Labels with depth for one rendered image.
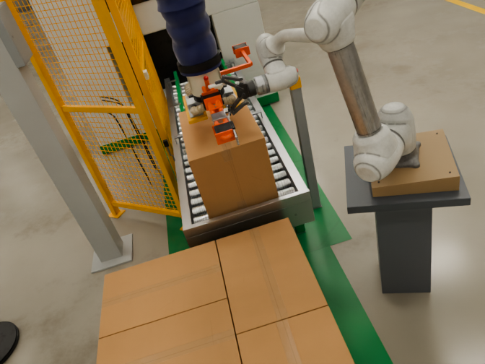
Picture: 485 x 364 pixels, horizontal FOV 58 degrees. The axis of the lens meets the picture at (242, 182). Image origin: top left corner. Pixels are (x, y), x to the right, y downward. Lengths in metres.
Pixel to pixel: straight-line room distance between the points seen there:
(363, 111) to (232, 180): 0.85
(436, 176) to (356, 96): 0.54
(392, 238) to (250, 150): 0.83
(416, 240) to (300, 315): 0.76
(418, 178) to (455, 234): 0.99
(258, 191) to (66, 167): 1.24
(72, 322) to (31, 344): 0.27
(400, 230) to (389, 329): 0.53
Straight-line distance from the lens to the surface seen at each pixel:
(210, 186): 2.30
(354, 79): 1.70
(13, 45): 2.66
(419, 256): 2.43
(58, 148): 2.88
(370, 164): 1.81
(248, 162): 2.26
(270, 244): 2.19
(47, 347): 3.11
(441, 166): 2.08
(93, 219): 3.15
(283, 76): 2.11
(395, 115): 1.96
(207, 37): 2.23
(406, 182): 2.02
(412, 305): 2.58
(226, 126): 1.81
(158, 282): 2.23
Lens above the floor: 2.05
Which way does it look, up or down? 35 degrees down
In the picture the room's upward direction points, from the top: 16 degrees counter-clockwise
